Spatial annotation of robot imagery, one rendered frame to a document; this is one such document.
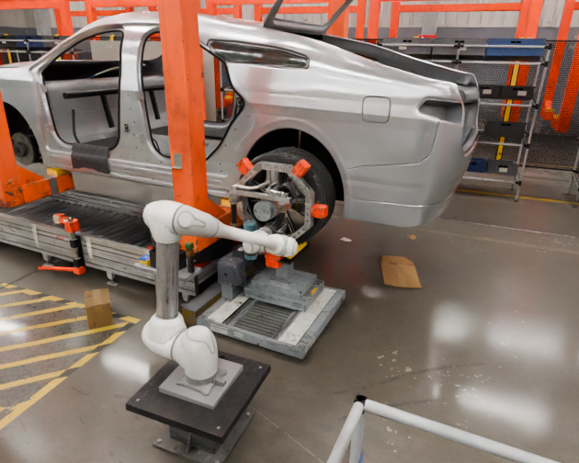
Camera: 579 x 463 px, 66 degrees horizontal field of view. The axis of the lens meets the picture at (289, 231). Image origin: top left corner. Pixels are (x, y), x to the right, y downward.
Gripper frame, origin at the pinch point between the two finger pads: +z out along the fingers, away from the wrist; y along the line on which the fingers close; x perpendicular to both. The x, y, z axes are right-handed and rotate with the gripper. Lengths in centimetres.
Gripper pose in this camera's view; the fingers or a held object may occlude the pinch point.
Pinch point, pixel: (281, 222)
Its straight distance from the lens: 266.9
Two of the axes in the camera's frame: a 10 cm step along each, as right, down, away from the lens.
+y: 9.1, 1.7, -3.9
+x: 0.2, -9.3, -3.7
